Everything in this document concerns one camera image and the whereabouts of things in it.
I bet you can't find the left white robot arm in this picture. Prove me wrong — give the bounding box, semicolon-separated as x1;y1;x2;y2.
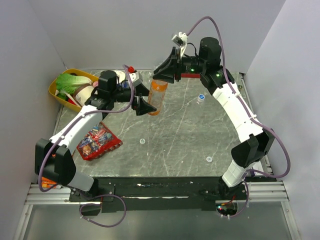
34;65;156;201

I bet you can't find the green lettuce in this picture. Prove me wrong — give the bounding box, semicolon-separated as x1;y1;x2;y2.
55;73;93;95

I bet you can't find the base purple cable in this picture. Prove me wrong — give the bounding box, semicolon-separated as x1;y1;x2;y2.
79;194;128;228

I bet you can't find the yellow plastic basket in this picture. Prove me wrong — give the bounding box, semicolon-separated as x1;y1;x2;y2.
48;68;100;113

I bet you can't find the red snack bag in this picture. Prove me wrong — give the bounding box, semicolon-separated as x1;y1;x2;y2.
76;122;123;161

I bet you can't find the blue and white bottle cap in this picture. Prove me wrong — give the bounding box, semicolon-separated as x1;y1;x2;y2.
197;94;205;100

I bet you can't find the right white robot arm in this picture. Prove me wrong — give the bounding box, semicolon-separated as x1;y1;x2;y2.
152;35;275;200

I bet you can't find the purple onion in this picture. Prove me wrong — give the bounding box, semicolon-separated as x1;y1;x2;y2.
92;81;99;88

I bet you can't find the blue wrapped toilet paper roll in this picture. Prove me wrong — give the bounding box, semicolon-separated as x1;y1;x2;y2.
114;70;130;90

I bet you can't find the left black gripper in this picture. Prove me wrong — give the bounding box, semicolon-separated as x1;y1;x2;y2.
110;83;157;115

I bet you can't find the white and purple box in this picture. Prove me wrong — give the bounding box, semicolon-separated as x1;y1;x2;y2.
251;161;265;178

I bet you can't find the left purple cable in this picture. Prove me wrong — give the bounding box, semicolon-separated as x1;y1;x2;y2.
37;64;137;193

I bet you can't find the red rectangular box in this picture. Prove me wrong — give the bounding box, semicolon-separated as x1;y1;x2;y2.
181;73;201;79

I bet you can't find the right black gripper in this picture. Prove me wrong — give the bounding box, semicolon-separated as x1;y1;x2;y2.
152;47;207;84

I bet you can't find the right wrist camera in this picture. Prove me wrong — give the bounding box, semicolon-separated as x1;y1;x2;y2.
171;32;188;58

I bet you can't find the brown and cream jar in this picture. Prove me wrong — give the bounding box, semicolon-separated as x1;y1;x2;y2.
73;83;94;107

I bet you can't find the orange juice bottle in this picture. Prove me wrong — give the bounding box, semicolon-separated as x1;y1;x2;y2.
148;79;168;116

